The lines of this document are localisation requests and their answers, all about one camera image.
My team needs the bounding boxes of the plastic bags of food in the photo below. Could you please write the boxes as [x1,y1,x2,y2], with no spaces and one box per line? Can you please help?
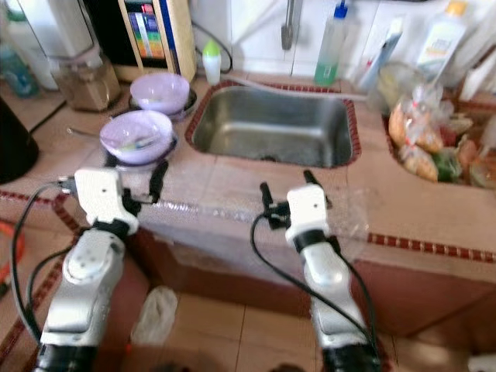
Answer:
[387,84,496,189]

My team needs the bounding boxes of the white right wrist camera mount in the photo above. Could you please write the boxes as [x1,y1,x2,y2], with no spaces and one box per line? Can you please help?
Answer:
[285,184,329,233]

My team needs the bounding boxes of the glass jar with brown contents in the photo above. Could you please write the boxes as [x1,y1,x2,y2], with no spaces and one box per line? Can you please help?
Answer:
[56,56,121,112]

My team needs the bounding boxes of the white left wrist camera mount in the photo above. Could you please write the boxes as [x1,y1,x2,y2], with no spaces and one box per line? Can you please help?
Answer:
[74,167,139,236]

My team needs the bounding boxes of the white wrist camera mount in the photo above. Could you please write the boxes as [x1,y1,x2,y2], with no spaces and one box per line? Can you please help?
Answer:
[285,184,329,233]
[74,167,139,236]

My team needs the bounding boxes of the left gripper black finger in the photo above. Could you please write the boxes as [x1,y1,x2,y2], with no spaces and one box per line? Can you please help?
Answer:
[150,160,169,204]

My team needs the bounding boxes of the white cloth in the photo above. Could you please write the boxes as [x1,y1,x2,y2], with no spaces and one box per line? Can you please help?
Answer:
[130,285,179,346]

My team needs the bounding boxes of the metal spoon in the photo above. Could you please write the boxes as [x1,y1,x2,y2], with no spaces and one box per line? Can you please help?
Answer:
[68,128,103,141]

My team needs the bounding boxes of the white countertop appliance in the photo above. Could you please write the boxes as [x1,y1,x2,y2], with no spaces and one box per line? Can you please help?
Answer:
[19,0,98,59]

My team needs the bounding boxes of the white blue tube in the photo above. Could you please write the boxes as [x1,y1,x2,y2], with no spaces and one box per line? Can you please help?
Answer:
[356,17,404,92]

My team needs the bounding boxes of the water ioniser with colourful panel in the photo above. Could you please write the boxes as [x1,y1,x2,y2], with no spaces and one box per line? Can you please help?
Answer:
[105,0,197,82]

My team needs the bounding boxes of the black kettle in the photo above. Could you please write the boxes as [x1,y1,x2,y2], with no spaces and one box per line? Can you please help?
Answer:
[0,101,40,185]

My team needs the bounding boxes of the large white green-capped bottle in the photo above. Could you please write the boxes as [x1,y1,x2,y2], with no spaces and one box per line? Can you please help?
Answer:
[4,0,59,90]

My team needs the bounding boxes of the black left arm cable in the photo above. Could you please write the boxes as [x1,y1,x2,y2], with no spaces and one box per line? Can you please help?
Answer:
[10,178,80,342]

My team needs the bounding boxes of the purple bowl with leftovers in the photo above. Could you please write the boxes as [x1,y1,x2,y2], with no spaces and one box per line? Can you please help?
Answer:
[99,110,174,165]

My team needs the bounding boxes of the small white green-capped bottle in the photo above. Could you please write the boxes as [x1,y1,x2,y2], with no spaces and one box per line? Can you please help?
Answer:
[201,39,222,84]

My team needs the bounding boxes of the clear plastic cup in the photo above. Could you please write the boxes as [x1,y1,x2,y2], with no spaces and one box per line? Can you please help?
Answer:
[376,62,419,109]

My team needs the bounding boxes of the empty purple bowl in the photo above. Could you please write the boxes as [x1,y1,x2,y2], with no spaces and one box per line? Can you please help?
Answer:
[129,73,191,115]

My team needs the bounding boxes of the clear bubble wrap sheet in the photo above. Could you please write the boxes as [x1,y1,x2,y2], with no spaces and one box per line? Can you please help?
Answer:
[163,198,369,241]

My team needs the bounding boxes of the teal bottle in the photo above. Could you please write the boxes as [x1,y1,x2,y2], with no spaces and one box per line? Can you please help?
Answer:
[0,46,30,98]

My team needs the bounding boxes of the white bottle orange cap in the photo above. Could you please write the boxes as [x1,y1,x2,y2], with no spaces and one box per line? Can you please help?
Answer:
[415,0,470,78]

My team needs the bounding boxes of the green soap bottle blue cap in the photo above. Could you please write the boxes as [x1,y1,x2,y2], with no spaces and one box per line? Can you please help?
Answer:
[314,0,350,88]

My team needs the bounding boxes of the metal faucet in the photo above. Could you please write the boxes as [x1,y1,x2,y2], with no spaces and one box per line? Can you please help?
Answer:
[281,0,303,51]

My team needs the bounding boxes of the stainless steel sink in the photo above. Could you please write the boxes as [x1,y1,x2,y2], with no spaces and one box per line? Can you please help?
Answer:
[186,81,363,170]

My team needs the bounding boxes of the orange hose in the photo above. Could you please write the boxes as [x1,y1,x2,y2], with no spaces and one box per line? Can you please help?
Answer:
[0,221,21,284]

